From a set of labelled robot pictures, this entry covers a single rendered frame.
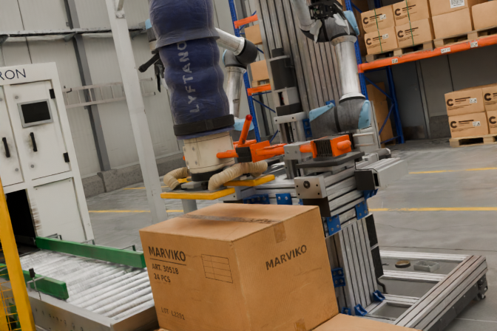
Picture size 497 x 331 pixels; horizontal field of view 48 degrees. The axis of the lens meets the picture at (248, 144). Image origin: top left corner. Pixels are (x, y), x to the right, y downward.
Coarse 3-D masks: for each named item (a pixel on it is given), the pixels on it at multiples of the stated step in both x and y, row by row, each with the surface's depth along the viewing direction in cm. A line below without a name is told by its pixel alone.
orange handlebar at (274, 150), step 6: (234, 144) 233; (276, 144) 180; (282, 144) 176; (342, 144) 153; (348, 144) 154; (228, 150) 199; (234, 150) 195; (258, 150) 179; (264, 150) 177; (270, 150) 175; (276, 150) 172; (282, 150) 170; (300, 150) 164; (306, 150) 162; (216, 156) 197; (222, 156) 194; (228, 156) 192; (234, 156) 189; (270, 156) 175
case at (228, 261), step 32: (160, 224) 218; (192, 224) 206; (224, 224) 196; (256, 224) 186; (288, 224) 186; (320, 224) 196; (160, 256) 207; (192, 256) 190; (224, 256) 176; (256, 256) 176; (288, 256) 185; (320, 256) 195; (160, 288) 212; (192, 288) 194; (224, 288) 179; (256, 288) 175; (288, 288) 184; (320, 288) 194; (160, 320) 217; (192, 320) 198; (224, 320) 183; (256, 320) 174; (288, 320) 183; (320, 320) 193
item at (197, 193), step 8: (208, 184) 193; (168, 192) 207; (176, 192) 203; (184, 192) 199; (192, 192) 195; (200, 192) 191; (208, 192) 188; (216, 192) 186; (224, 192) 187; (232, 192) 189
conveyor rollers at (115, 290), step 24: (24, 264) 382; (48, 264) 366; (72, 264) 357; (96, 264) 341; (120, 264) 330; (72, 288) 300; (96, 288) 291; (120, 288) 281; (144, 288) 278; (96, 312) 252; (120, 312) 249
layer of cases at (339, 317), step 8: (328, 320) 195; (336, 320) 194; (344, 320) 192; (352, 320) 191; (360, 320) 190; (368, 320) 189; (160, 328) 218; (320, 328) 190; (328, 328) 188; (336, 328) 187; (344, 328) 186; (352, 328) 185; (360, 328) 184; (368, 328) 183; (376, 328) 181; (384, 328) 180; (392, 328) 179; (400, 328) 178; (408, 328) 177
